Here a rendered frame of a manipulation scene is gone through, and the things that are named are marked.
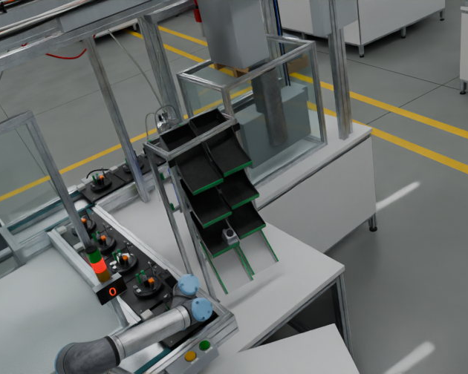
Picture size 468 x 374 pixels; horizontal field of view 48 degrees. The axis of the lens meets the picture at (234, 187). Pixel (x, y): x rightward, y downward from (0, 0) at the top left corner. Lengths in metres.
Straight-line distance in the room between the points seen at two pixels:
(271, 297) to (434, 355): 1.20
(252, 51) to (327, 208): 1.19
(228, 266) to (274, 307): 0.28
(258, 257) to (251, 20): 1.27
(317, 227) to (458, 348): 1.08
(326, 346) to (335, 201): 1.51
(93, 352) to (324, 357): 0.94
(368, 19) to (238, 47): 4.36
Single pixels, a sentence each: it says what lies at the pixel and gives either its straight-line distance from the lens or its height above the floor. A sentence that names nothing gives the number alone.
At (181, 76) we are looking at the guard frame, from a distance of 3.08.
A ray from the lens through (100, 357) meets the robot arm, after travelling 1.64.
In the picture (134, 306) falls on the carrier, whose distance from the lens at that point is 2.43.
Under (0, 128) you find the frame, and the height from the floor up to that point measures 1.98.
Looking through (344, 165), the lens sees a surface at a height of 0.72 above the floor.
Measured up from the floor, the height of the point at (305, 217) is 0.54.
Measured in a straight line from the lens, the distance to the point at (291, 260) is 2.57.
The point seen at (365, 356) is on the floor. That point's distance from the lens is 3.25.
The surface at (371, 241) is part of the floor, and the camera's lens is 3.95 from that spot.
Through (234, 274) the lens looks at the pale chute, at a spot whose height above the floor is 1.03.
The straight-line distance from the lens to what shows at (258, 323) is 2.32.
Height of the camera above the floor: 2.56
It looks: 32 degrees down
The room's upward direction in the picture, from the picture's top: 14 degrees counter-clockwise
